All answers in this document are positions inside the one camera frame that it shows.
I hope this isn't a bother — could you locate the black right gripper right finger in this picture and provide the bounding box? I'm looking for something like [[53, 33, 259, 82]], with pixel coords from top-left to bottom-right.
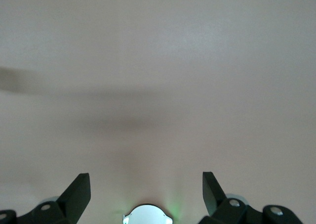
[[202, 171, 306, 224]]

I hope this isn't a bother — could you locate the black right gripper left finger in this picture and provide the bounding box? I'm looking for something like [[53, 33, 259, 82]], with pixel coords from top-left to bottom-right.
[[0, 173, 92, 224]]

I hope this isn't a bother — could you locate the brown table cover sheet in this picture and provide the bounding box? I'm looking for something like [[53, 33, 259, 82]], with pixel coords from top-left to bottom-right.
[[0, 0, 316, 224]]

